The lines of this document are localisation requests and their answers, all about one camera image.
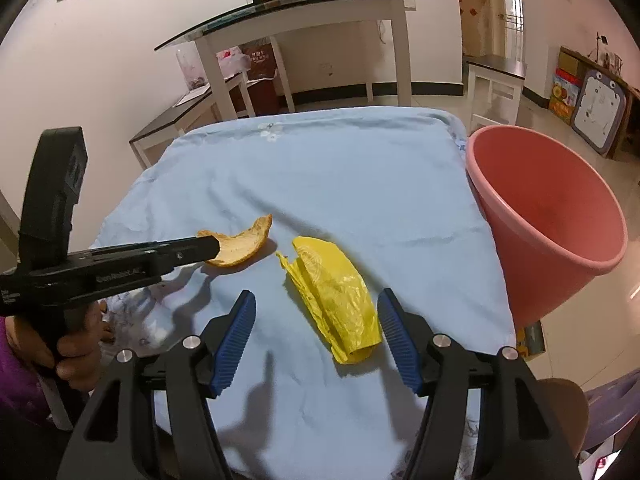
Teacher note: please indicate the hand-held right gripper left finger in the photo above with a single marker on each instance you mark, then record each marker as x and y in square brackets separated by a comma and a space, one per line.
[235, 345]

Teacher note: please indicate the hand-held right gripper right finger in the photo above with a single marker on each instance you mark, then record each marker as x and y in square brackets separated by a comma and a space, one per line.
[397, 340]

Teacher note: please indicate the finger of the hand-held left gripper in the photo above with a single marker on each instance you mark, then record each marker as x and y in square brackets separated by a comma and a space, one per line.
[190, 252]

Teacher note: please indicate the orange peel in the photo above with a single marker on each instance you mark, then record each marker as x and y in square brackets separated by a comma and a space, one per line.
[240, 250]

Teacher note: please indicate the yellow plastic bag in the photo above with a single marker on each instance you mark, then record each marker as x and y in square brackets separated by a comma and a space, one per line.
[335, 295]

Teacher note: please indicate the pink plastic basin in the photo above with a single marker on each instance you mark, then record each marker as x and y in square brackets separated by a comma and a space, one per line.
[540, 200]

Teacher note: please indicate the person's left hand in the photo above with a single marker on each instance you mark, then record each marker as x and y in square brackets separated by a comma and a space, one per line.
[82, 360]

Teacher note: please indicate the printed cardboard box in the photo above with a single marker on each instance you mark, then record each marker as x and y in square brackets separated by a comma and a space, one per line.
[529, 340]

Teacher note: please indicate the black-top white bench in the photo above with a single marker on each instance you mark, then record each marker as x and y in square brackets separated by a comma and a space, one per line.
[165, 122]

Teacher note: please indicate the light blue cloth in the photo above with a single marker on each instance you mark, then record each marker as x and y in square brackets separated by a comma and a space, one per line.
[325, 185]

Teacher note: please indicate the paper sheet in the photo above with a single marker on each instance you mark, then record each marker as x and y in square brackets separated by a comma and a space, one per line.
[192, 95]

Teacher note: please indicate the clear plastic bag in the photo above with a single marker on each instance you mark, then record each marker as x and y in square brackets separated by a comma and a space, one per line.
[190, 67]

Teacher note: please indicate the white red plastic bag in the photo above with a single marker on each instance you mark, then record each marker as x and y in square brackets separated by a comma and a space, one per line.
[232, 62]

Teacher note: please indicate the dark red paper bag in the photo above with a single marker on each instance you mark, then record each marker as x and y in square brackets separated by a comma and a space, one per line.
[260, 60]

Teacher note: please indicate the lilac plastic stool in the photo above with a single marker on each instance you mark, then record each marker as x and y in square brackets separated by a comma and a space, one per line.
[615, 405]

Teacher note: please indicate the white glass-top table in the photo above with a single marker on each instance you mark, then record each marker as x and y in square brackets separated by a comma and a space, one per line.
[310, 2]

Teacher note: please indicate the small black-top white stool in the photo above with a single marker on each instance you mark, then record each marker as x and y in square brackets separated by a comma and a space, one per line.
[500, 64]

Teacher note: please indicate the colourful fruit carton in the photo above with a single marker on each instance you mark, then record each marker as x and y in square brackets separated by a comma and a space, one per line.
[562, 95]

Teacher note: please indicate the grey drawing board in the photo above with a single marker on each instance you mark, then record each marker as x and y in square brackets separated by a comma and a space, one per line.
[597, 110]

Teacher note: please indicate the wooden desk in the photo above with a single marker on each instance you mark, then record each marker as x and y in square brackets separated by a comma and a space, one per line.
[567, 57]

